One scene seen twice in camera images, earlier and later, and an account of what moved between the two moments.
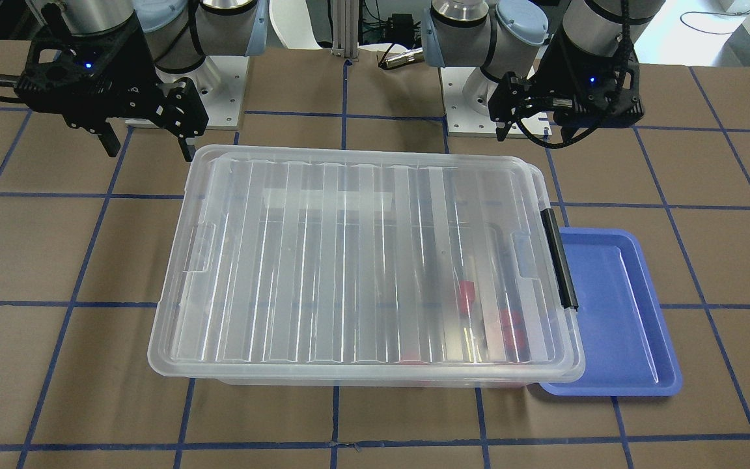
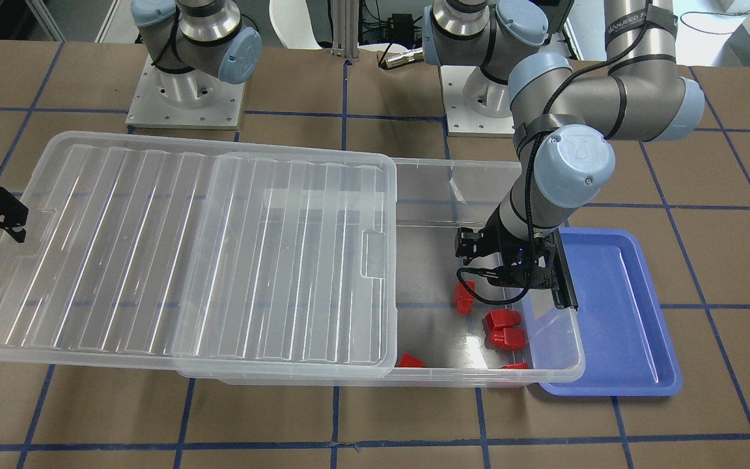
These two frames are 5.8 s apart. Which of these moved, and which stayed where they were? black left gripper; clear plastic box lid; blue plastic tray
Moved: clear plastic box lid; black left gripper
Stayed: blue plastic tray
